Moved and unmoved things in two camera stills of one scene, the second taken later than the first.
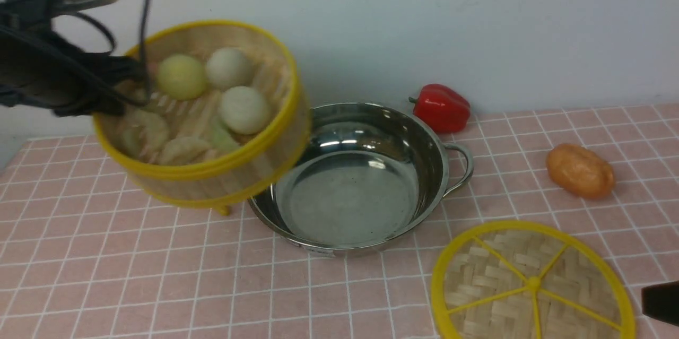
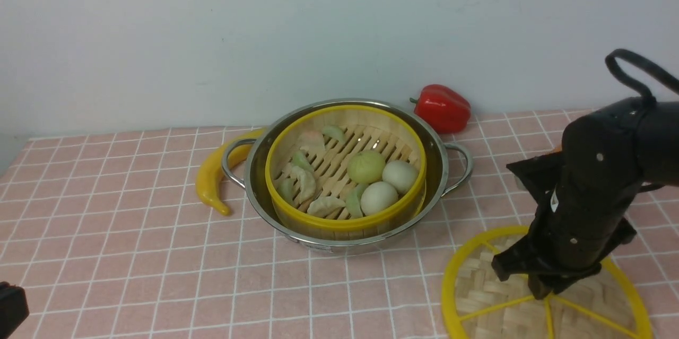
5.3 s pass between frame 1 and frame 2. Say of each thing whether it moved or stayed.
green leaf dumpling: moved
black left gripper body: moved
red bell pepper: stayed
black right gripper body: moved
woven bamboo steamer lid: stayed
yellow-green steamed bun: moved
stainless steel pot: stayed
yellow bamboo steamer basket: moved
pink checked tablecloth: stayed
